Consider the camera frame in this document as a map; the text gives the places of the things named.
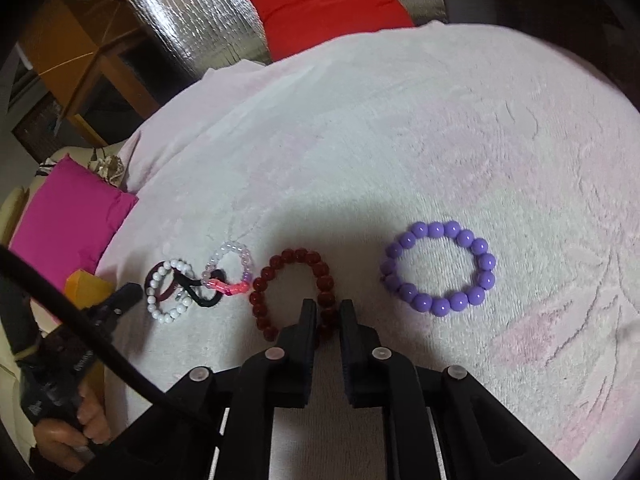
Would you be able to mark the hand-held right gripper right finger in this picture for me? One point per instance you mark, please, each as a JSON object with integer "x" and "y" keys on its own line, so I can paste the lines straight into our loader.
{"x": 348, "y": 340}

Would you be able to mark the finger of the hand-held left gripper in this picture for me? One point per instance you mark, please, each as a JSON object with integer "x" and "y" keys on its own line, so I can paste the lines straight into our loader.
{"x": 122, "y": 297}

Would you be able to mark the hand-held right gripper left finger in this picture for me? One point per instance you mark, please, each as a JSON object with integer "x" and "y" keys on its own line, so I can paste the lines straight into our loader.
{"x": 311, "y": 332}

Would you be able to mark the yellow box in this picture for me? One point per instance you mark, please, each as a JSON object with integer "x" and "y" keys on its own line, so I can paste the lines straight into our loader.
{"x": 82, "y": 285}

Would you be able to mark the person's left hand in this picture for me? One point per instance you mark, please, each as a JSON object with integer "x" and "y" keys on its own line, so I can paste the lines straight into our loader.
{"x": 92, "y": 417}

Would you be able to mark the maroon bangle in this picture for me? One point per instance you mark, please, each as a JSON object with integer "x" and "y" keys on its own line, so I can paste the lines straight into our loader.
{"x": 167, "y": 298}

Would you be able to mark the magenta pillow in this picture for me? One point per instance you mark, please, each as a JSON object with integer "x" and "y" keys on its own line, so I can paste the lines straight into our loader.
{"x": 65, "y": 220}

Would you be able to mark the patterned beige cloth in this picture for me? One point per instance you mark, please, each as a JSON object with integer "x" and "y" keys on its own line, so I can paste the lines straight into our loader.
{"x": 107, "y": 170}

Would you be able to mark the cream sofa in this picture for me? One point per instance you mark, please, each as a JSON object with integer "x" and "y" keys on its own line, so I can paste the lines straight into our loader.
{"x": 10, "y": 210}

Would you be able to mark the dark storage box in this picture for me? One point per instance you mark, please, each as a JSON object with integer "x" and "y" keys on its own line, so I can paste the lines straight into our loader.
{"x": 37, "y": 125}

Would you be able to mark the pale pink blanket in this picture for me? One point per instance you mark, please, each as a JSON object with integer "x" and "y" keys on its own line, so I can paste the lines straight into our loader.
{"x": 400, "y": 150}

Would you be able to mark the wooden table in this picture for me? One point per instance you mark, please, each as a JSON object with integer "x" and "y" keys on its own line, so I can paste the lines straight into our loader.
{"x": 65, "y": 35}

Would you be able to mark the silver foil mat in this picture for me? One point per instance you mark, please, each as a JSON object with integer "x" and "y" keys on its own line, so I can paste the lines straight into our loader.
{"x": 200, "y": 20}

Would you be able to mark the red pillow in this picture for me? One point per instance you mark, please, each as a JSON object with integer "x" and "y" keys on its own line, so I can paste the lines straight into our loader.
{"x": 330, "y": 5}

